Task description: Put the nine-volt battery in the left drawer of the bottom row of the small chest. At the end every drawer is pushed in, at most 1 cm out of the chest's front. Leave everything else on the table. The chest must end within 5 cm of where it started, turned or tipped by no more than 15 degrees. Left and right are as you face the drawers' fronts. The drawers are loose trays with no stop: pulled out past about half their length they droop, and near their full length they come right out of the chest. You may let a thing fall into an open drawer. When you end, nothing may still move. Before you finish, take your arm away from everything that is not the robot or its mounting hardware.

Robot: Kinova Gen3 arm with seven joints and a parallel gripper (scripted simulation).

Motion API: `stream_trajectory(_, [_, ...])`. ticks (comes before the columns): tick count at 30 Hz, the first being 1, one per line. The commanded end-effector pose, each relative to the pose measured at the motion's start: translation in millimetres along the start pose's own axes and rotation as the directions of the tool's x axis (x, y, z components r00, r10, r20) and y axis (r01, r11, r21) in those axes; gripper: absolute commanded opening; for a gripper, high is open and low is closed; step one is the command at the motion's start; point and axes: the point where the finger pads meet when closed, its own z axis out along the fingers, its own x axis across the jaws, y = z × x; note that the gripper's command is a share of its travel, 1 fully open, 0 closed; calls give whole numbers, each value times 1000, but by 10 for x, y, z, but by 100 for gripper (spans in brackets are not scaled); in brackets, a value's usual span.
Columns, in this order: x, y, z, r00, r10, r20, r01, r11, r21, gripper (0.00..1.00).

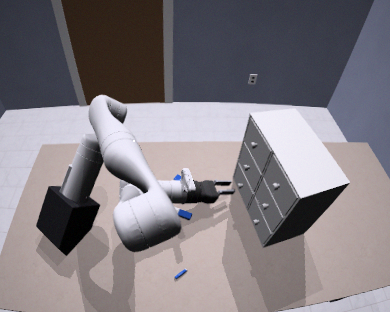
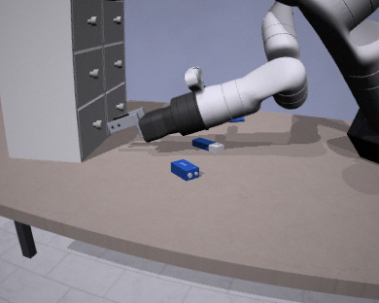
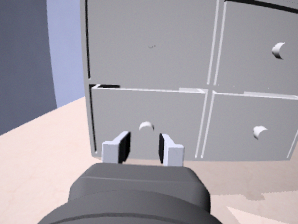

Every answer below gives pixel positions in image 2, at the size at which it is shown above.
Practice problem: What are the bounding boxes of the grey drawer front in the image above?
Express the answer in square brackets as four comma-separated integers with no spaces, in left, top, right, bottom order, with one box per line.
[78,95,107,158]
[103,0,123,42]
[74,48,104,105]
[72,0,102,49]
[104,43,124,89]
[106,84,126,123]

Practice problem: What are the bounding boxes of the small grey chest of drawers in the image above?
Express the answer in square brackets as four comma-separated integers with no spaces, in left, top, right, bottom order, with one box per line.
[0,0,127,163]

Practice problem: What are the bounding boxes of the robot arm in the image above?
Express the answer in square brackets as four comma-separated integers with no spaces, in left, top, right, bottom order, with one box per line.
[222,0,379,134]

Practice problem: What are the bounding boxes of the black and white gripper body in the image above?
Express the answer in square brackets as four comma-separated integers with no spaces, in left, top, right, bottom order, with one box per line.
[138,66,232,143]

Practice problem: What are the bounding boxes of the blue and white eraser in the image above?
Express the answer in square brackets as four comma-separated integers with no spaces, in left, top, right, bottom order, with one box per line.
[192,137,224,153]

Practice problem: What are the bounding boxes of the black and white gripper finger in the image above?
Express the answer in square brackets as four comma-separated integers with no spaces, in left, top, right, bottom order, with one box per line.
[107,113,143,138]
[113,108,145,120]

